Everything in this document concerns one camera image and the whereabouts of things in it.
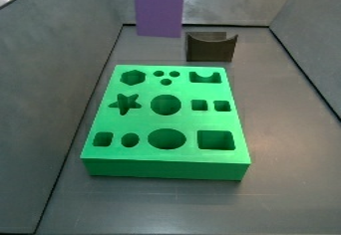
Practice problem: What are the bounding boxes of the purple arch block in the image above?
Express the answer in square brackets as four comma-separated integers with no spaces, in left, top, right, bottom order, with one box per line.
[135,0,183,38]

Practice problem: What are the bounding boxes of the green shape sorter board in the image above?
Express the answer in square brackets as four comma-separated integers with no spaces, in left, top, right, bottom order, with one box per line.
[80,65,252,181]

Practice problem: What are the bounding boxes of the black curved holder stand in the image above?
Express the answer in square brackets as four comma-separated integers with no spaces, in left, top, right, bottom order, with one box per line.
[185,32,238,63]

